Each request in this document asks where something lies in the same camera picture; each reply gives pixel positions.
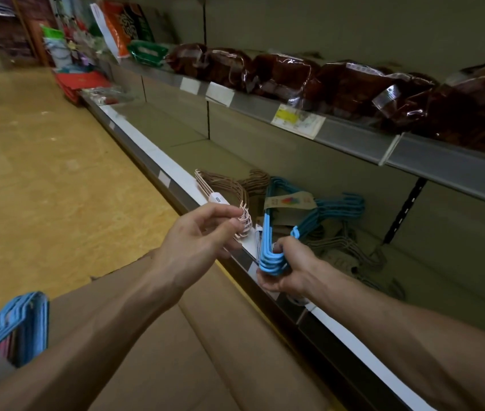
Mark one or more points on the person's left forearm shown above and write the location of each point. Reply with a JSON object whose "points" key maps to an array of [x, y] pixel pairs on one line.
{"points": [[75, 346]]}

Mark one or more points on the pile of colourful small goods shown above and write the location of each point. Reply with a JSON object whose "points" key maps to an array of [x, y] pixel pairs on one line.
{"points": [[84, 42]]}

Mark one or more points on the rose gold metal hanger bundle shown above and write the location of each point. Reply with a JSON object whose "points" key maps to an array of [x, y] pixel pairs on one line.
{"points": [[219, 197]]}

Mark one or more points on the person's left hand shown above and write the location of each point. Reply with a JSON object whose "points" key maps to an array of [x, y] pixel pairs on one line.
{"points": [[191, 252]]}

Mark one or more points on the light blue hanger bundle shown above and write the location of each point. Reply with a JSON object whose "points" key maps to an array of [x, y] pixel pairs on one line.
{"points": [[33, 321], [268, 261]]}

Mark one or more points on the orange printed bag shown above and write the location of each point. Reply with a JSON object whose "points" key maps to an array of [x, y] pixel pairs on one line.
{"points": [[122, 25]]}

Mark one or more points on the flattened brown cardboard box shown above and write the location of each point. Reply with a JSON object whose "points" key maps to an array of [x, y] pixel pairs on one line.
{"points": [[182, 359]]}

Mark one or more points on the row of brown wrapped packets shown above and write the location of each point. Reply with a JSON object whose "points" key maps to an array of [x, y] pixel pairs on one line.
{"points": [[353, 89]]}

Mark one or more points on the clear wrapped packet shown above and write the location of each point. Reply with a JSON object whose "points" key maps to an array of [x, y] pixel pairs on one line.
{"points": [[107, 96]]}

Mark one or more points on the person's right forearm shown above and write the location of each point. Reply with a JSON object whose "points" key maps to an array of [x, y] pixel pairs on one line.
{"points": [[418, 346]]}

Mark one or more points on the person's right hand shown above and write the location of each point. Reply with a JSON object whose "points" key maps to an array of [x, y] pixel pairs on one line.
{"points": [[300, 269]]}

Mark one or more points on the white bucket stack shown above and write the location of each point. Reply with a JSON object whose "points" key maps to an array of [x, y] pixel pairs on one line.
{"points": [[56, 51]]}

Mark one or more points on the grey store shelf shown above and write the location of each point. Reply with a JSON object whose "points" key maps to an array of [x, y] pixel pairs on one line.
{"points": [[311, 158]]}

